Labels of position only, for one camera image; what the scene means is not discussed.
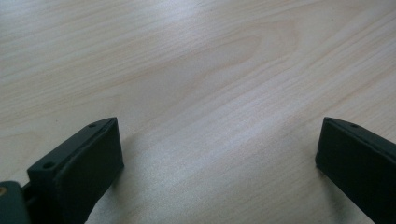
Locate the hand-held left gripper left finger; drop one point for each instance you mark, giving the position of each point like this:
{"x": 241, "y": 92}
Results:
{"x": 81, "y": 168}

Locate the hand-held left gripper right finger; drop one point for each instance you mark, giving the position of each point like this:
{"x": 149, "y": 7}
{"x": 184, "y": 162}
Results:
{"x": 358, "y": 161}

